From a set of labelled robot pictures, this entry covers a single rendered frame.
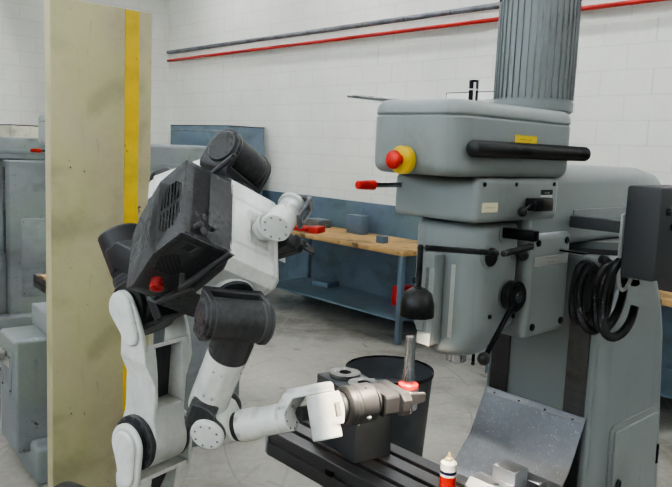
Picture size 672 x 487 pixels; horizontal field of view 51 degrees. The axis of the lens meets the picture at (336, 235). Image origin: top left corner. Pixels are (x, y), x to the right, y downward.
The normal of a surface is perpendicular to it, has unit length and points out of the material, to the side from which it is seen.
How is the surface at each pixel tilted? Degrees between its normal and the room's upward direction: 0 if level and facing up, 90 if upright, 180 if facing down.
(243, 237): 58
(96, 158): 90
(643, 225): 90
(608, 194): 90
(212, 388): 107
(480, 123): 90
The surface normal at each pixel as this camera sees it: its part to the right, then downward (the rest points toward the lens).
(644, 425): 0.67, 0.09
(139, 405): -0.58, 0.07
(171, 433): 0.81, -0.07
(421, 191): -0.74, 0.05
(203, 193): 0.71, -0.44
